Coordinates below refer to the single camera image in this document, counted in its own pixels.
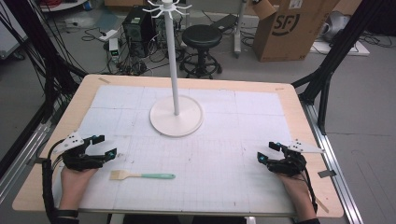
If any teal handled pastry brush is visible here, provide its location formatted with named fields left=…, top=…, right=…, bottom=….
left=108, top=169, right=177, bottom=182

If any person's right hand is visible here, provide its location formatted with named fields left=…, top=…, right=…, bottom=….
left=276, top=173, right=315, bottom=205

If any black flat case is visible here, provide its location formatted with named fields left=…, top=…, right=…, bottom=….
left=210, top=13, right=240, bottom=33

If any white flat board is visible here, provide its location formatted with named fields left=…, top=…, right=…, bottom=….
left=309, top=38, right=372, bottom=58

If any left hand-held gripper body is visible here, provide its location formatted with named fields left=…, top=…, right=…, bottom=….
left=51, top=131, right=106, bottom=173

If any white device with green display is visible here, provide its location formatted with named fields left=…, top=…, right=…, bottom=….
left=107, top=37, right=120, bottom=63

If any white hook stand rack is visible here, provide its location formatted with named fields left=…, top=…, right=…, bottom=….
left=142, top=0, right=205, bottom=139

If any grey rounded appliance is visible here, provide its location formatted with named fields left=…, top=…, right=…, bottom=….
left=319, top=10, right=352, bottom=43

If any black computer tower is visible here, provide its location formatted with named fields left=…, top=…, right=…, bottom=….
left=121, top=6, right=157, bottom=59

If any white power strip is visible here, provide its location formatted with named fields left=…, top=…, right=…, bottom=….
left=98, top=29, right=120, bottom=43

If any black wristband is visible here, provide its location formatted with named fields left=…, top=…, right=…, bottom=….
left=55, top=209, right=79, bottom=219

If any large cardboard box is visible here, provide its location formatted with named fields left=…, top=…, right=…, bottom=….
left=250, top=0, right=341, bottom=63

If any white round table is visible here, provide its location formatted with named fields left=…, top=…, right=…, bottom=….
left=38, top=0, right=89, bottom=13

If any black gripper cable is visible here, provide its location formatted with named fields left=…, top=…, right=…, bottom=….
left=302, top=167, right=319, bottom=216
left=41, top=139, right=65, bottom=224

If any tangle of floor cables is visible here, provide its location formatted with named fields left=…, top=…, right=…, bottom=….
left=81, top=26, right=188, bottom=77

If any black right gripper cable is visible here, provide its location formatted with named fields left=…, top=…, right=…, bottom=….
left=302, top=167, right=319, bottom=216

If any grey tape strip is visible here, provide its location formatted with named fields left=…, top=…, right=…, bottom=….
left=25, top=156, right=49, bottom=166
left=317, top=169, right=338, bottom=179

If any white grid mat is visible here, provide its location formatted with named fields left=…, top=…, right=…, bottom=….
left=51, top=84, right=297, bottom=217

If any white metal stand post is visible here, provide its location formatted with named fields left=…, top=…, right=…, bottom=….
left=233, top=0, right=249, bottom=59

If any aluminium rail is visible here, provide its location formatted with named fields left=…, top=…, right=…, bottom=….
left=0, top=120, right=53, bottom=204
left=299, top=100, right=364, bottom=224

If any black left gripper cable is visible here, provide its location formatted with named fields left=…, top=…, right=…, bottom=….
left=41, top=139, right=65, bottom=224

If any black metal frame strut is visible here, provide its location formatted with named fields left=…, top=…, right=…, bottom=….
left=2, top=0, right=90, bottom=124
left=290, top=0, right=388, bottom=136

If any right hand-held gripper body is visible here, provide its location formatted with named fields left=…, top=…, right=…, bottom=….
left=266, top=138, right=326, bottom=178

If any person's left hand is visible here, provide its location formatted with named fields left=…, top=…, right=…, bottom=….
left=60, top=167, right=98, bottom=201

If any black round stool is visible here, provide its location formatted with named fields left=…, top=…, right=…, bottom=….
left=178, top=23, right=224, bottom=80

